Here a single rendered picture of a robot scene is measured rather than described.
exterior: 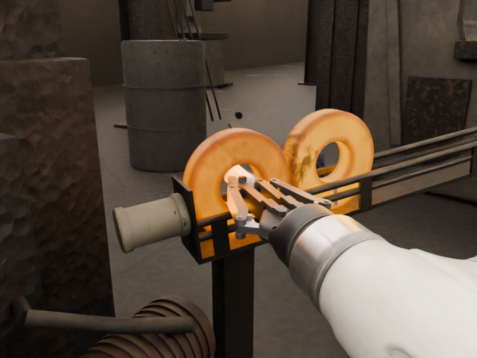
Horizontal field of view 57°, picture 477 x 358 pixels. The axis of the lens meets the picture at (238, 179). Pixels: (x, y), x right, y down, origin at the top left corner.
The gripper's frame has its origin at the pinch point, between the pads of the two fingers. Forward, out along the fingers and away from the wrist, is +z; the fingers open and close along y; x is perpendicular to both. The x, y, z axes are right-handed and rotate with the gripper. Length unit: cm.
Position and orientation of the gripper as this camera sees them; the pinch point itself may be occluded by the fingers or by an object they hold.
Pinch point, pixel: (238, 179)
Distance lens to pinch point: 61.8
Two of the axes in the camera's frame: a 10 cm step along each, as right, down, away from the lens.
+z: -4.2, -3.6, 8.3
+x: 0.4, -9.2, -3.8
